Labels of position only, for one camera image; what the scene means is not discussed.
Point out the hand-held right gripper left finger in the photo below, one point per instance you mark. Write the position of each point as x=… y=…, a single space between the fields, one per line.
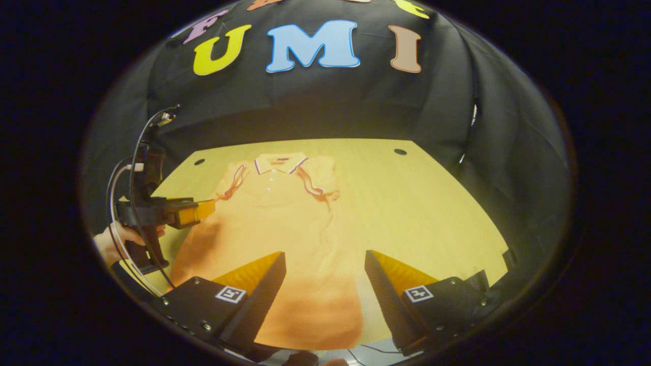
x=254 y=310

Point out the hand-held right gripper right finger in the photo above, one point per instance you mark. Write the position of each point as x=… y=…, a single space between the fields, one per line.
x=389 y=310

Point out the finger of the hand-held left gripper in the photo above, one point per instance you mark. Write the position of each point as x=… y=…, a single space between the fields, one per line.
x=183 y=202

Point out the orange polo T-shirt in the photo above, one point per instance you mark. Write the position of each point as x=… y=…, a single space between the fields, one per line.
x=274 y=229

